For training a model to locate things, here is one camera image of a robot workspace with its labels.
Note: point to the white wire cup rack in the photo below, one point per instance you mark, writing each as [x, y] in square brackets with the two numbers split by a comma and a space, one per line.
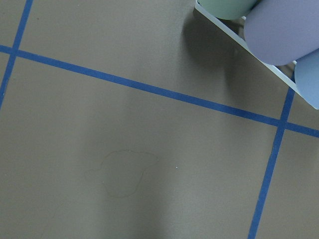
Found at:
[235, 29]

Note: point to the green cup on rack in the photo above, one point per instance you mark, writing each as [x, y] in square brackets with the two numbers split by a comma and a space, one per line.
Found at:
[228, 9]

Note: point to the purple cup on rack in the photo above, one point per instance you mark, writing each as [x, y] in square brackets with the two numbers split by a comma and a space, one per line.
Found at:
[278, 32]

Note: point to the blue cup on rack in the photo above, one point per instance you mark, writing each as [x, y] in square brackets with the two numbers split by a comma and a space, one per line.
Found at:
[307, 78]

